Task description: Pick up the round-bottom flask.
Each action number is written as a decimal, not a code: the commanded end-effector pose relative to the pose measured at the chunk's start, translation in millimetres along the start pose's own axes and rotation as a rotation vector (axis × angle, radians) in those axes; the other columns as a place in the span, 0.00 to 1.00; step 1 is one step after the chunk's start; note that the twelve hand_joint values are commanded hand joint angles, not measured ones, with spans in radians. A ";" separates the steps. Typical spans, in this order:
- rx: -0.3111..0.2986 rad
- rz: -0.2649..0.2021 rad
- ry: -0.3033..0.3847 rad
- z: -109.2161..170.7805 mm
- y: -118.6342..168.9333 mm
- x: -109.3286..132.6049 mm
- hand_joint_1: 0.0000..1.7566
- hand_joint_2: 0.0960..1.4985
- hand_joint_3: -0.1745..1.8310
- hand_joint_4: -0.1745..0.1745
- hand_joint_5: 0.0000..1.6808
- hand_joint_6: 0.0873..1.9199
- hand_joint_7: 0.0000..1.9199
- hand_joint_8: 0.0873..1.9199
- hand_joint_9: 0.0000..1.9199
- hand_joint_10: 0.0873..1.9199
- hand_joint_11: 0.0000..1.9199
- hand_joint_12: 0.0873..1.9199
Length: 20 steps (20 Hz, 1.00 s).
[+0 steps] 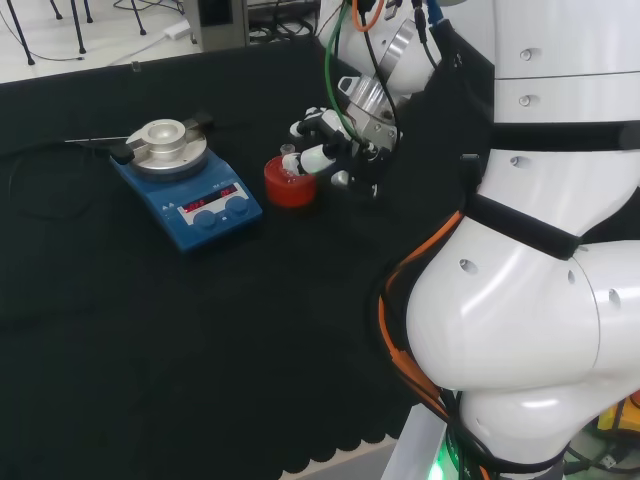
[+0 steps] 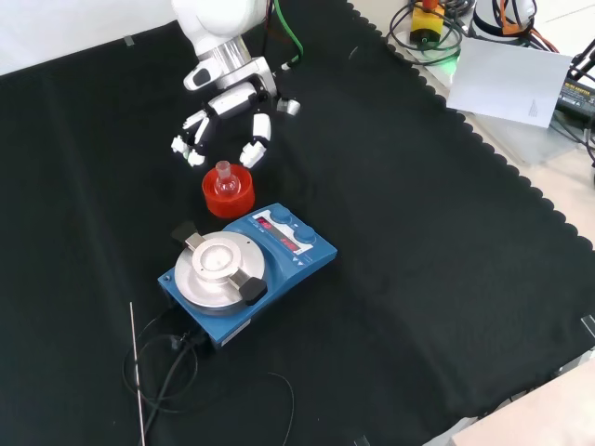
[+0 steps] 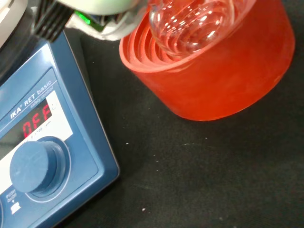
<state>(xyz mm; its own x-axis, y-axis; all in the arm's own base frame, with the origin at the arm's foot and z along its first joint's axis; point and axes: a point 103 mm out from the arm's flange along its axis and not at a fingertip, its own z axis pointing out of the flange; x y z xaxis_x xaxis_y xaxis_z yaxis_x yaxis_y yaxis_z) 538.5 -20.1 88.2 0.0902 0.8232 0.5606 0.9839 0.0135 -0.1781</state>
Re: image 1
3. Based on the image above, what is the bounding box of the clear round-bottom flask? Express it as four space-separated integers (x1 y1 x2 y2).
279 143 308 179

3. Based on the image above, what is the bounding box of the grey metal base plate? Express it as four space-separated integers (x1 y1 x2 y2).
382 399 452 480

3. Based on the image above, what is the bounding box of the orange cable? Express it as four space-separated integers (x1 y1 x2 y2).
349 0 387 34
377 209 497 480

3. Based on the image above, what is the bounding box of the black bench cloth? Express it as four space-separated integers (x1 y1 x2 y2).
0 38 497 480

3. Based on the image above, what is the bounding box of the yellow stop button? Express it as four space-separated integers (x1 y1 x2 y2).
596 389 640 432

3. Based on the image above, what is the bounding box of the orange-red flask ring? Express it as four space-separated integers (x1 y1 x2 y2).
263 155 318 209

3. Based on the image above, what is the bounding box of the grey metal cabinet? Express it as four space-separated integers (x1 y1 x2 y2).
184 0 251 52

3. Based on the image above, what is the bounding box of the blue base heater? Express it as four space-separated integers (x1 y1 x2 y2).
108 113 265 256

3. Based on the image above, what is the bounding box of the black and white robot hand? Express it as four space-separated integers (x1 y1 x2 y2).
284 106 402 201

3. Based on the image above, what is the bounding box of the black tripod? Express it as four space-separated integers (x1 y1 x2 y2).
47 0 94 54
0 0 37 67
126 0 149 37

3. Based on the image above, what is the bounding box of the green cable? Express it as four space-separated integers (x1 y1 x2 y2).
324 0 362 147

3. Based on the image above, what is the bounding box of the thin metal probe rod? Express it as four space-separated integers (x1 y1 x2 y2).
63 134 133 147

